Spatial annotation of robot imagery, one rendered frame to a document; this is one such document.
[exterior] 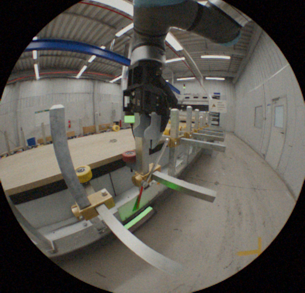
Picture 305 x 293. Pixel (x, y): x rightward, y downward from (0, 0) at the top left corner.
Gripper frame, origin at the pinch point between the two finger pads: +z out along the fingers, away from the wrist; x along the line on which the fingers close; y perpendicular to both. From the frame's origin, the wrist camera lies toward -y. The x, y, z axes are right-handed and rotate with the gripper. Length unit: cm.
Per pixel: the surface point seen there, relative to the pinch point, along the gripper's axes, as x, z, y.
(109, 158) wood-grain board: -24.7, 11.4, 2.8
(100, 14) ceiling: -239, -400, -10
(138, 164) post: -8.1, 10.0, -1.4
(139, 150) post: -7.4, 4.3, -1.4
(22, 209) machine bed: -28, 24, 62
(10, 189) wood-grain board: -25, 12, 58
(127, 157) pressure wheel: -18.7, 11.3, -3.7
